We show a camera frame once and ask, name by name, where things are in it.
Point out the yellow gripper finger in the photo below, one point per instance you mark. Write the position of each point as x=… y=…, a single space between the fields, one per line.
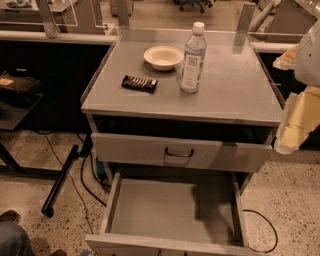
x=287 y=61
x=301 y=116

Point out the clear plastic water bottle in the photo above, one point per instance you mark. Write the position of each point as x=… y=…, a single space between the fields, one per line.
x=194 y=55

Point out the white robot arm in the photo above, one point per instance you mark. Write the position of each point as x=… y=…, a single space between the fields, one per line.
x=307 y=69

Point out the closed upper drawer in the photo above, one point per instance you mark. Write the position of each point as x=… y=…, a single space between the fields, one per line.
x=196 y=154

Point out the grey drawer cabinet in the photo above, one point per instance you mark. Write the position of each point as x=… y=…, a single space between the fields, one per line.
x=235 y=103

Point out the open lower drawer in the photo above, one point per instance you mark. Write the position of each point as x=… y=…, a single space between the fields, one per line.
x=199 y=215

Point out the office chair base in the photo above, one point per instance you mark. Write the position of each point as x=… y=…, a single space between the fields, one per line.
x=200 y=3

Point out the white bowl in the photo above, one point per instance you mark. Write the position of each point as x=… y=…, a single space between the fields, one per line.
x=163 y=58

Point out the dark snack bar wrapper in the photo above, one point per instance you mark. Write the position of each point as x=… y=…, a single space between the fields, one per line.
x=139 y=84

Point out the black metal bar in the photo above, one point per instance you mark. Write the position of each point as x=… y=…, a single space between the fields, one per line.
x=48 y=206

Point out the dark side table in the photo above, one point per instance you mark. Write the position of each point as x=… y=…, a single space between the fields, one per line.
x=10 y=117

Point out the dark shoe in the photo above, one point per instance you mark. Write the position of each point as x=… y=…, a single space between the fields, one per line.
x=10 y=216

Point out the white horizontal rail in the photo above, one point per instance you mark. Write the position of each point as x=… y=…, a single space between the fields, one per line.
x=66 y=38

